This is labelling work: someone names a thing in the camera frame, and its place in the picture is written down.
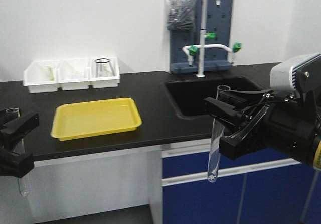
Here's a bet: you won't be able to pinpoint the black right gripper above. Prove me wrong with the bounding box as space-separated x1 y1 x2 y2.
203 91 320 166

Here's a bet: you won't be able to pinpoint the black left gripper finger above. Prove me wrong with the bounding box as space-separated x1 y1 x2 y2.
1 148 34 178
1 112 39 146

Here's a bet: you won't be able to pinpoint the tall glass test tube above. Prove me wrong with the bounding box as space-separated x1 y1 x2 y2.
207 84 232 183

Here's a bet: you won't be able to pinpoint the short glass test tube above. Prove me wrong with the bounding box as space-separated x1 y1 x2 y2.
5 107 30 197

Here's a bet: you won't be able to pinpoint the yellow plastic tray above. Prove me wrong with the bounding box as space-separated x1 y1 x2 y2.
51 98 142 141

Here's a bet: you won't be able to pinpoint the black lab sink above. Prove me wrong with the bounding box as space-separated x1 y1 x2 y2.
165 76 263 119

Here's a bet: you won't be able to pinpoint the white bin left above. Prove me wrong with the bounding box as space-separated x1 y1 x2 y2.
23 60 61 93

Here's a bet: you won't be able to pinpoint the white bin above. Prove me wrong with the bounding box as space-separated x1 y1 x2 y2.
88 57 120 88
57 58 89 91
23 60 61 93

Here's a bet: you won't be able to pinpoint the blue cabinet doors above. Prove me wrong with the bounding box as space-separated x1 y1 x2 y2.
161 149 320 223

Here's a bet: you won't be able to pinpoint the glass beaker with yellow straw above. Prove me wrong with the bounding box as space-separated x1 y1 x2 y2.
47 65 55 81

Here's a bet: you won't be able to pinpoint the white lab faucet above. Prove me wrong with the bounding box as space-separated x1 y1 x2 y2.
182 0 242 78

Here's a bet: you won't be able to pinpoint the white bin middle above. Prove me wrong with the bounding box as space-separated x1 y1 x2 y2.
57 58 89 91

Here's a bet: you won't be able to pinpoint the blue pegboard drying rack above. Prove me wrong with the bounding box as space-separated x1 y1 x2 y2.
167 0 241 75

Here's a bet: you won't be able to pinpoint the white bin right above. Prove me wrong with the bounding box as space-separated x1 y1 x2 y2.
88 57 120 88

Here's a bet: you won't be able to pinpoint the plastic bag with black items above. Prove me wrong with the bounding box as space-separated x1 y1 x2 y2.
166 0 197 31

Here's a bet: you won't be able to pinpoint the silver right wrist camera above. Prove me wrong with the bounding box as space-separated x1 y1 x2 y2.
270 53 320 94

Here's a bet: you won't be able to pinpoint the black wire tripod stand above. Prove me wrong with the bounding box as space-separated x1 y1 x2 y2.
95 58 115 77

